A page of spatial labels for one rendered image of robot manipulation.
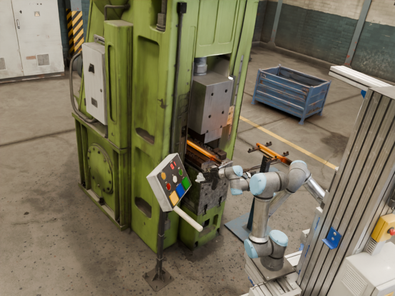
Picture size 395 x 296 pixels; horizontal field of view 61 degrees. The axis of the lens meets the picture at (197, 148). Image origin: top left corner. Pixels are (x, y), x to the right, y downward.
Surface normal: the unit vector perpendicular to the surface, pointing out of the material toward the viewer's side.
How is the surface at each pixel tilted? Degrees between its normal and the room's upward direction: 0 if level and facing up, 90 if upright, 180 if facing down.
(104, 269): 0
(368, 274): 0
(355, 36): 90
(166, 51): 89
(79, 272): 0
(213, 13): 90
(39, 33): 90
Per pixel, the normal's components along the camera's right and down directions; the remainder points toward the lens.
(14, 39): 0.65, 0.43
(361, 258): 0.10, -0.86
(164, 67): -0.73, 0.26
